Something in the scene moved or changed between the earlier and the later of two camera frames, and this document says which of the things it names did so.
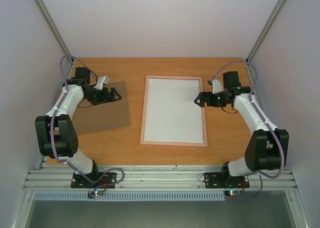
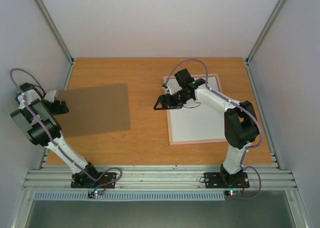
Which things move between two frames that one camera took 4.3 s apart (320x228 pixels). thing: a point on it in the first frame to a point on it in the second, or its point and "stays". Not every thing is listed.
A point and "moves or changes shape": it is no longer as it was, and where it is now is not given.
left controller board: (96, 194) stays
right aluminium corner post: (264, 35) stays
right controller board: (232, 192) stays
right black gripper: (204, 100) to (165, 101)
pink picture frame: (170, 116) moves or changes shape
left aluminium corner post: (70, 58) stays
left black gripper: (105, 98) to (63, 107)
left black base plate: (109, 181) stays
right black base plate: (215, 180) stays
